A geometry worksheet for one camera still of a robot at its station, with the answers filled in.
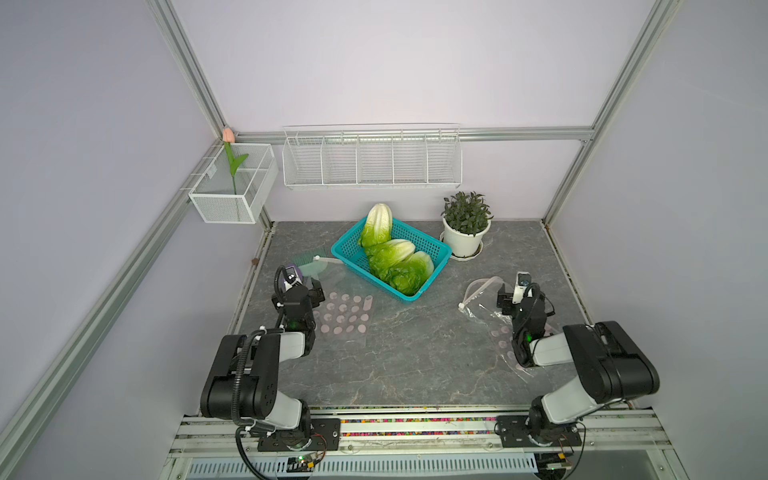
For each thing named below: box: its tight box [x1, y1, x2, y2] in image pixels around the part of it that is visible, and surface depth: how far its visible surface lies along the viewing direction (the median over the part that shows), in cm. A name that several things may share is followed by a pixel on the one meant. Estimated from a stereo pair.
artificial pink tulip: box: [223, 127, 249, 195], surface depth 92 cm
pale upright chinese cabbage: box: [358, 203, 393, 247], surface depth 106 cm
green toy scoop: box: [298, 257, 343, 278], surface depth 110 cm
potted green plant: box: [440, 191, 494, 261], surface depth 103 cm
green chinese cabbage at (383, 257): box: [365, 239, 416, 280], surface depth 101 cm
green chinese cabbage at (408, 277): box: [384, 251, 434, 296], surface depth 96 cm
